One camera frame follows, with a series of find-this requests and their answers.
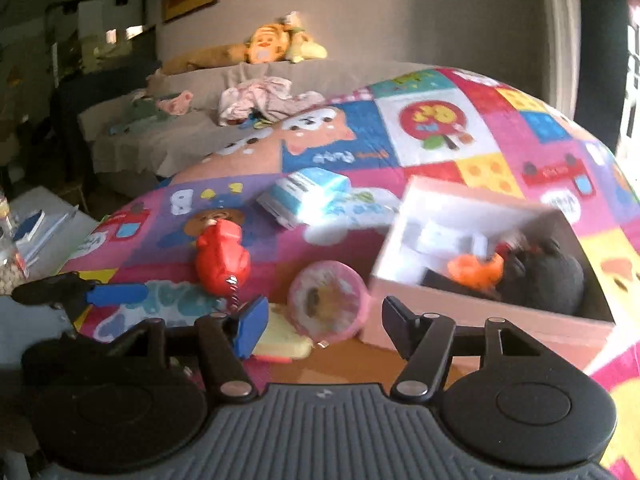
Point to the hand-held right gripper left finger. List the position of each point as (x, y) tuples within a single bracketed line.
[(252, 325)]

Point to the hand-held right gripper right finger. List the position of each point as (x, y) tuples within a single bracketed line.
[(400, 321)]

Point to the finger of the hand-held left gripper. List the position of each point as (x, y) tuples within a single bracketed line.
[(120, 294)]

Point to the pink round toy case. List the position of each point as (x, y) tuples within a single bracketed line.
[(327, 307)]

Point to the pink cardboard box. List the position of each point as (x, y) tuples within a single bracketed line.
[(480, 320)]

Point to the small white box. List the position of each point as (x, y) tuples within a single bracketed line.
[(435, 240)]

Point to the orange plastic shell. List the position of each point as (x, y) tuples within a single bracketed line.
[(475, 270)]

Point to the white red toy figurine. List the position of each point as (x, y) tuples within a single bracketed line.
[(512, 246)]

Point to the black plush toy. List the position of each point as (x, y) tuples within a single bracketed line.
[(545, 275)]

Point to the yellow soft toy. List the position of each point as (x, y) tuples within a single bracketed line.
[(282, 342)]

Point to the white side table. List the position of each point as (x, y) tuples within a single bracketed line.
[(55, 247)]

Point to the blue notebook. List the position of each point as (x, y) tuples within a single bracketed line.
[(30, 225)]

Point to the blue white snack packet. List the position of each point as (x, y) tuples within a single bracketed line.
[(305, 200)]

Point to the grey sofa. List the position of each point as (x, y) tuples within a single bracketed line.
[(165, 145)]

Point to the colourful printed play mat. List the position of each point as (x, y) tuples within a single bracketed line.
[(425, 160)]

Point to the green cloth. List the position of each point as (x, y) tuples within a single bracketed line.
[(137, 115)]

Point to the small pink cloth item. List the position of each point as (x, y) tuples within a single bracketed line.
[(175, 102)]

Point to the pink crumpled clothes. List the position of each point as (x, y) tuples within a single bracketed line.
[(255, 101)]

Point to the glass tank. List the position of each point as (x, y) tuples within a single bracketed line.
[(95, 35)]

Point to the orange tiger plush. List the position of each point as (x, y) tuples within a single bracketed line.
[(265, 46)]

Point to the yellow plush toy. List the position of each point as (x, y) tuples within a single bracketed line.
[(306, 49)]

